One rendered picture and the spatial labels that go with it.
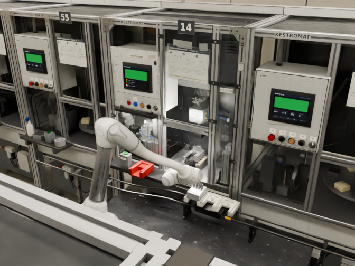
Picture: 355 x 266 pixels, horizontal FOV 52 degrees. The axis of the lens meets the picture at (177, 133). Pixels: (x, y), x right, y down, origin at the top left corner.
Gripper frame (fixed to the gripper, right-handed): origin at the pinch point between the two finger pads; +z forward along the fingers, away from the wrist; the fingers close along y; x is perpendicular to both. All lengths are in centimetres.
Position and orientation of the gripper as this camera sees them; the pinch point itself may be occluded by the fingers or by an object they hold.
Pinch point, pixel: (193, 157)
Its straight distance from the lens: 282.2
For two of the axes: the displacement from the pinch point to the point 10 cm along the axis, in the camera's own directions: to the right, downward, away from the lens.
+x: -8.7, -2.0, 4.5
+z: 4.9, -3.7, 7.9
